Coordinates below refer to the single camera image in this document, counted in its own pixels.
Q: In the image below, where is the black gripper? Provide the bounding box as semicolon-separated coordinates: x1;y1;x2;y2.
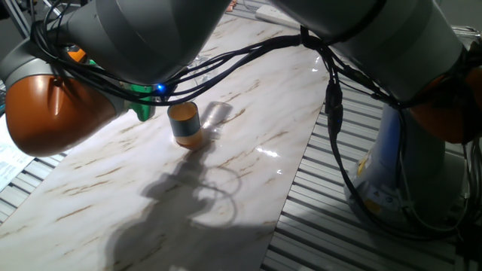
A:
151;84;178;104

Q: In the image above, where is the teal and tan cup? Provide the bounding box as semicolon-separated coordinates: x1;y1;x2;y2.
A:
166;101;205;150

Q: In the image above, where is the white marble pattern board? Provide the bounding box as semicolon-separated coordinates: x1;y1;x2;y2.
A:
0;14;332;271

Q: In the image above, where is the orange and black teach pendant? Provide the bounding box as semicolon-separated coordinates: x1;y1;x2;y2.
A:
66;45;88;64

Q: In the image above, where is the white power strip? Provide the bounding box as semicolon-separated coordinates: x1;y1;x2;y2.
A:
255;3;300;29

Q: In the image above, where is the white printed paper sheet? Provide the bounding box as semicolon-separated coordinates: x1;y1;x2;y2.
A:
0;112;35;192

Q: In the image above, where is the aluminium frame leg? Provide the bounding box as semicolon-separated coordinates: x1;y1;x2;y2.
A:
2;0;32;38

